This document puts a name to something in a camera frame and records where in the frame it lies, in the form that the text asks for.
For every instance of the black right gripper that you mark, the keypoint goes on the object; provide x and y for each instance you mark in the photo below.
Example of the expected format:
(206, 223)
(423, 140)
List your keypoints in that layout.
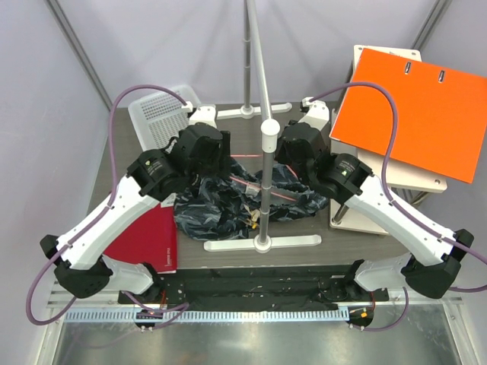
(280, 153)

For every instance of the white paper price tag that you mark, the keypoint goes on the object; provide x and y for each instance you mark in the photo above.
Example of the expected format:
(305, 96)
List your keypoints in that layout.
(252, 189)

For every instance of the red notebook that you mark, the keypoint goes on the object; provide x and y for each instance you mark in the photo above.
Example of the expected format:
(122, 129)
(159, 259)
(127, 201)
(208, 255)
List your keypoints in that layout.
(152, 238)

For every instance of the pink wire hanger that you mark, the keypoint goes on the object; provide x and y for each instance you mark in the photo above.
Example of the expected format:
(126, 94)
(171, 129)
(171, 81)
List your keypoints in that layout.
(273, 190)

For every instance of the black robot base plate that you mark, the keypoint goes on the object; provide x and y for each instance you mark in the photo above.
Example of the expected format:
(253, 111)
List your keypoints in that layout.
(291, 288)

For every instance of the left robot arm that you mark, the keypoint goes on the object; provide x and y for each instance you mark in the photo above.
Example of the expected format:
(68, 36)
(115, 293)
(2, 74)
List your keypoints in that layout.
(81, 267)

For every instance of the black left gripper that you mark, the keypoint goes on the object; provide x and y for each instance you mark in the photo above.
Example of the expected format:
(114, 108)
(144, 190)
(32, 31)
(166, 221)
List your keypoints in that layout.
(221, 162)

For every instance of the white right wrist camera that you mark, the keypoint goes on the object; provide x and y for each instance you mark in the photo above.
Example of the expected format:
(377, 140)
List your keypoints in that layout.
(316, 113)

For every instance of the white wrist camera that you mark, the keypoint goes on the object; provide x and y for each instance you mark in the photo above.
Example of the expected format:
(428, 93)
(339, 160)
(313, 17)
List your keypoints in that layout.
(316, 113)
(205, 113)

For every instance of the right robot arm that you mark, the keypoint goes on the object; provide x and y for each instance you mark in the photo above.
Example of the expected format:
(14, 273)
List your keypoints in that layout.
(433, 261)

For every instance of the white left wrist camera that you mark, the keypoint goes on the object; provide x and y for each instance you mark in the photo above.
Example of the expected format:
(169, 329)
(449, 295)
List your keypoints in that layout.
(205, 113)

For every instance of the dark shark-print shorts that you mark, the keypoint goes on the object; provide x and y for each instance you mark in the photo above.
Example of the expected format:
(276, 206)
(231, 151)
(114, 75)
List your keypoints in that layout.
(219, 209)

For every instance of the grey clothes rack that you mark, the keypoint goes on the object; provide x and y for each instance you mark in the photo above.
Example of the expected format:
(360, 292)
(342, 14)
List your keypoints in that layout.
(270, 128)

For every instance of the white perforated plastic basket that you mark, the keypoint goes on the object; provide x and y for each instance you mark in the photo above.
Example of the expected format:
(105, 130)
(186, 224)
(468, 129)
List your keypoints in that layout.
(156, 118)

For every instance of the white slotted cable duct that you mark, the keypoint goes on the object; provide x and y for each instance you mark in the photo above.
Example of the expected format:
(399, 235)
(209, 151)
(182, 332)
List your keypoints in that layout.
(119, 315)

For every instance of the orange binder folder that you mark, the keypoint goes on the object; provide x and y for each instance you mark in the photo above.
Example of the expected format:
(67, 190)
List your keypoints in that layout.
(441, 114)

